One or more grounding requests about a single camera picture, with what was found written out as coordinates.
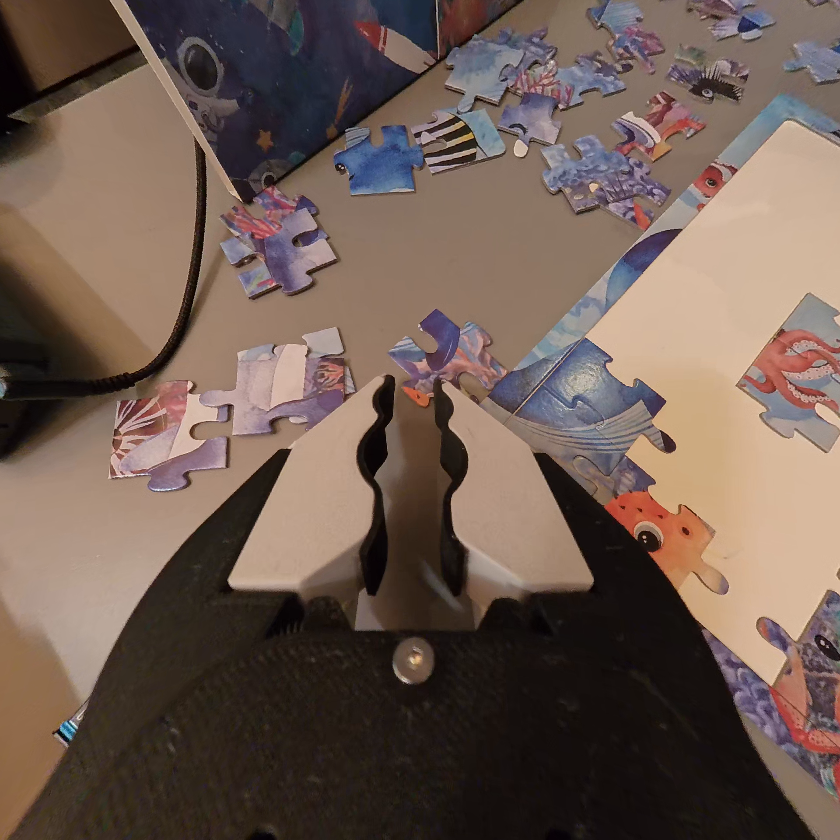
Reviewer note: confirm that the purple coral puzzle piece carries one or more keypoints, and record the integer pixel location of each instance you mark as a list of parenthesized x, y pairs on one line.
[(453, 354)]

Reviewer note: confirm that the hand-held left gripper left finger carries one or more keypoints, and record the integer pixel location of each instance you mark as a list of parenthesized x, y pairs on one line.
[(302, 518)]

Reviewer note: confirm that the pile of loose puzzle pieces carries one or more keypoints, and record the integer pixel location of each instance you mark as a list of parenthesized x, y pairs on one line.
[(387, 161)]

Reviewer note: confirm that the orange pufferfish puzzle piece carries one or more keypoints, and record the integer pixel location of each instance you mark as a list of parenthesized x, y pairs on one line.
[(663, 531)]

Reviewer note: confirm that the assembled crab puzzle section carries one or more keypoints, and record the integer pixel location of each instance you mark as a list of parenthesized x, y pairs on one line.
[(814, 689)]

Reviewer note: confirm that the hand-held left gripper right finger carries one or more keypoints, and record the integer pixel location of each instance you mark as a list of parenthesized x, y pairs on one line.
[(525, 518)]

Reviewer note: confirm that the blue wave corner puzzle piece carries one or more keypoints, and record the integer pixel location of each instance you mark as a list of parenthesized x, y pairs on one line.
[(544, 436)]

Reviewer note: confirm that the white puzzle frame tray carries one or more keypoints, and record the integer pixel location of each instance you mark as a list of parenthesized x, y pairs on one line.
[(709, 262)]

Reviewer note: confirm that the pink striped puzzle piece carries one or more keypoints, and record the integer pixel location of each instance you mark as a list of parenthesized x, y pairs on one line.
[(656, 128)]

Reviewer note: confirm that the assembled octopus puzzle section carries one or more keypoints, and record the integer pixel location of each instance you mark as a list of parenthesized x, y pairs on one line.
[(800, 367)]

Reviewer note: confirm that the striped whale tail puzzle piece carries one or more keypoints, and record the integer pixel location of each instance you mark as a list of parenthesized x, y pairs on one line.
[(617, 394)]

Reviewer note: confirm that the illustrated puzzle box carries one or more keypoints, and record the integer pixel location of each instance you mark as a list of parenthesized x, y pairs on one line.
[(295, 98)]

